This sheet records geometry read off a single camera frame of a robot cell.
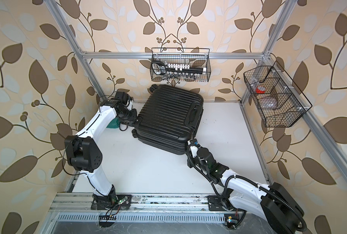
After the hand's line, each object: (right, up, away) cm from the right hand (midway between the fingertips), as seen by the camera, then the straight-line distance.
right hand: (186, 152), depth 84 cm
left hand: (-33, +20, +5) cm, 39 cm away
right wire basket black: (+47, +29, -9) cm, 56 cm away
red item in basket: (+41, +36, -3) cm, 55 cm away
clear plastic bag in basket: (+40, +28, -12) cm, 50 cm away
